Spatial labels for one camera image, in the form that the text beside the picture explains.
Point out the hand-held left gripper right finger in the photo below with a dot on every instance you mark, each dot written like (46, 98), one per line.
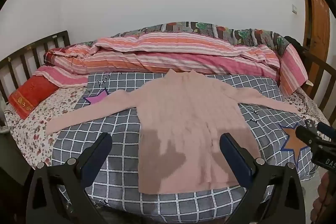
(231, 146)

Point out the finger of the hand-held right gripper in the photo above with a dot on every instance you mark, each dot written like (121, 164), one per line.
(304, 134)
(326, 129)

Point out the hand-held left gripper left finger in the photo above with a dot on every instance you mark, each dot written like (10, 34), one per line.
(101, 145)

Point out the pink knit sweater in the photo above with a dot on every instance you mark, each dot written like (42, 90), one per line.
(183, 121)

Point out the person's right hand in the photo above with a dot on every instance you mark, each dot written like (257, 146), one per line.
(323, 195)

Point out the grey checked blanket with stars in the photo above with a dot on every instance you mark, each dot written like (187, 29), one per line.
(118, 169)

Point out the dark wooden footboard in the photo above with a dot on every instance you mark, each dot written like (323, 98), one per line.
(319, 69)

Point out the floral bed sheet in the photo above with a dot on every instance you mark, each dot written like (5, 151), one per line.
(39, 129)

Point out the red embroidered pillow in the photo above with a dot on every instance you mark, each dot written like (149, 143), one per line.
(29, 96)

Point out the dark cloth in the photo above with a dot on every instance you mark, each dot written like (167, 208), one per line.
(292, 42)

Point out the pink orange striped quilt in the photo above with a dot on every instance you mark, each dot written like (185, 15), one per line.
(183, 56)

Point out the brown wooden door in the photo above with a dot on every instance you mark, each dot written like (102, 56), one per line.
(317, 16)

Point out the dark wooden slatted headboard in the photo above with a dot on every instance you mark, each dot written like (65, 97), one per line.
(63, 36)

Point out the floral patchwork quilt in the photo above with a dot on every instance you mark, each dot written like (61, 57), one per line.
(210, 28)

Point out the white wall switch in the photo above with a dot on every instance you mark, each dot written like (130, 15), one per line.
(294, 8)

